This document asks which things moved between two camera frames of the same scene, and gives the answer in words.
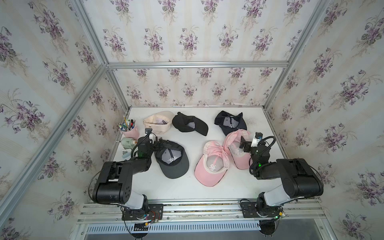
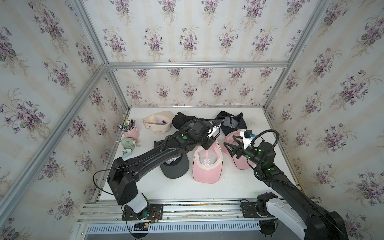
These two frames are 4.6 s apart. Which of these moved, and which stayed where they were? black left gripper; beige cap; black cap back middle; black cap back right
Moved: black left gripper
Stayed: black cap back middle; black cap back right; beige cap
